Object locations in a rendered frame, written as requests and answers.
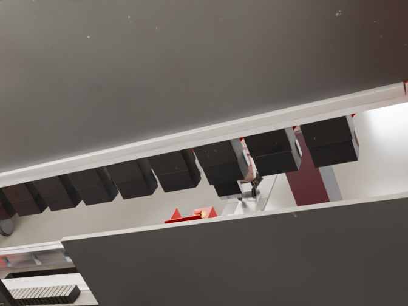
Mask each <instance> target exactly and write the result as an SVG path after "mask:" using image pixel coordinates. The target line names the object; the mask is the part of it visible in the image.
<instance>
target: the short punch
mask: <svg viewBox="0 0 408 306"><path fill-rule="evenodd" d="M213 186H214V188H215V190H216V193H217V195H218V197H220V199H221V200H227V199H235V198H240V197H244V196H245V195H244V193H243V188H242V185H241V183H240V180H239V181H235V182H228V183H221V184H216V185H213Z"/></svg>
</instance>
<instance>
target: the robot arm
mask: <svg viewBox="0 0 408 306"><path fill-rule="evenodd" d="M300 131H301V129H300V126H299V125H297V126H296V128H295V129H294V133H297V132H300ZM241 143H242V146H243V149H244V150H245V152H246V155H247V157H248V159H249V162H250V164H249V166H248V169H249V171H248V173H247V175H246V178H245V180H240V183H241V184H244V183H251V185H252V188H251V192H252V198H254V199H256V198H257V187H258V186H259V184H260V182H261V181H262V180H263V179H264V178H263V177H259V174H258V173H257V169H256V166H255V164H254V162H253V159H252V158H251V156H250V153H249V151H248V148H247V146H246V144H245V141H244V139H243V140H242V141H241ZM237 199H238V201H242V200H243V198H242V197H240V198H237Z"/></svg>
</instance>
